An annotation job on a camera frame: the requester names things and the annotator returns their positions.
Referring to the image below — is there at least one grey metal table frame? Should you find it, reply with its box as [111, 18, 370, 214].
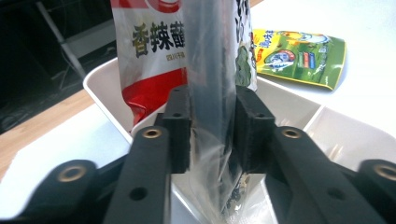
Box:
[35, 0, 117, 78]

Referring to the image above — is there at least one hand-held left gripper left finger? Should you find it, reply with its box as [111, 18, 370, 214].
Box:
[104, 85, 191, 224]

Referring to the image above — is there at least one red white seasoning packet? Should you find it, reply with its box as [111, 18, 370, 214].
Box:
[110, 0, 190, 128]

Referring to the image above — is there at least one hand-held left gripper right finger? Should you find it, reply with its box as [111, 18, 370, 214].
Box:
[233, 86, 387, 224]

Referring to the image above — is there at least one clear bag of dried seaweed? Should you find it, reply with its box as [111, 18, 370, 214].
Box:
[181, 0, 260, 224]

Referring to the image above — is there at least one yellow green spout pouch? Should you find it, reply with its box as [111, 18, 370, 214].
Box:
[252, 28, 347, 91]

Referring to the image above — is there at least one white divided plastic container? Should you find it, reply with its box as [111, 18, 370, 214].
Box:
[83, 57, 396, 224]

